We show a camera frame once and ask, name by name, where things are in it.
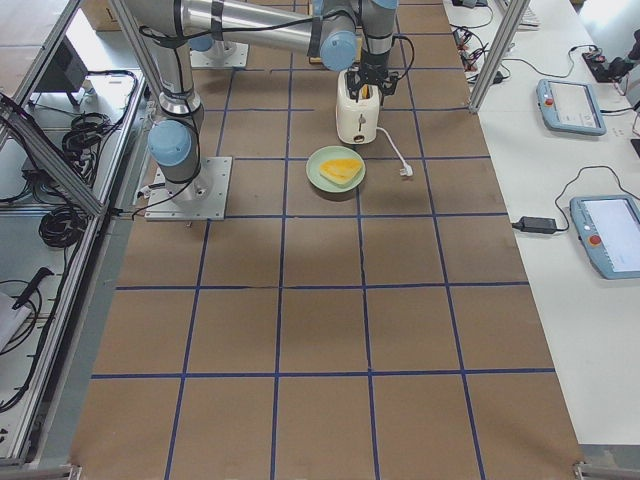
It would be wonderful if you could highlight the white toaster power cord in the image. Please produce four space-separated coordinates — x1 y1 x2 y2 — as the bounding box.
375 126 415 179

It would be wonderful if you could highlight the near blue teach pendant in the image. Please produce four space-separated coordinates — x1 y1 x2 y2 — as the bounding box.
570 194 639 280

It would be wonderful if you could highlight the cardboard box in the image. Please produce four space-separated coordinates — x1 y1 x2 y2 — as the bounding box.
80 0 130 32

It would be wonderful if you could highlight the far blue teach pendant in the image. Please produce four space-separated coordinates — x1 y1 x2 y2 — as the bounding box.
536 79 607 136

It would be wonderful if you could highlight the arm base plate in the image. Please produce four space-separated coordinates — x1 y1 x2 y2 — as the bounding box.
190 41 249 70
143 157 233 221

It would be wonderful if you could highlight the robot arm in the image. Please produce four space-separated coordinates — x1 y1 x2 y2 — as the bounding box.
126 1 402 206

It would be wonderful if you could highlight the aluminium frame post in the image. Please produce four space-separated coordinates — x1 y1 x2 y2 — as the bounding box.
468 0 530 114

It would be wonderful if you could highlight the white toaster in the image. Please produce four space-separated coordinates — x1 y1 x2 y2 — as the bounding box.
336 70 380 145

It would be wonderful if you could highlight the light green plate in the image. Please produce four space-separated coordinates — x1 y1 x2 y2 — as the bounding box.
306 146 366 193

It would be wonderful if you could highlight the black power adapter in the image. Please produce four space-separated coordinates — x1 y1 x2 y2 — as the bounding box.
511 216 558 235

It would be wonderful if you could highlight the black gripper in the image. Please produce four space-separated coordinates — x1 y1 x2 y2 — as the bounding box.
346 49 399 105

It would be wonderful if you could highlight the triangular bread on plate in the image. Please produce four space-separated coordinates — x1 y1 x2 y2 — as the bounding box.
319 158 363 186

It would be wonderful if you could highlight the blue teach pendant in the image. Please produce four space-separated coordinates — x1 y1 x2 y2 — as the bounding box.
570 194 639 280
536 79 607 136

